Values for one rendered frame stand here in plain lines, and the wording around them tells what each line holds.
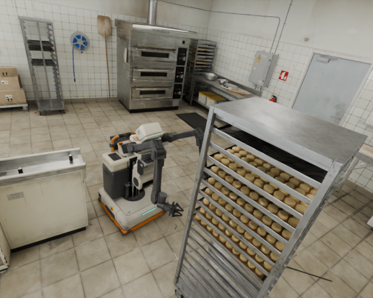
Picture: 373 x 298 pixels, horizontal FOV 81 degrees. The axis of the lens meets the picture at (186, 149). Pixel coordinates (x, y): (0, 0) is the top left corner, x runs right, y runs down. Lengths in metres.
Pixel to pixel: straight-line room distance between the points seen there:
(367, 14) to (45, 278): 5.50
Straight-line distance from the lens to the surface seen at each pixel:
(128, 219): 2.55
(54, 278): 2.61
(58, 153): 2.50
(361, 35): 4.93
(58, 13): 6.04
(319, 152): 0.99
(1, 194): 2.36
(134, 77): 5.46
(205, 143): 1.26
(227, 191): 1.37
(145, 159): 2.19
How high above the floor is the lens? 2.17
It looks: 30 degrees down
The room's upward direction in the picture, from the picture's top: 10 degrees clockwise
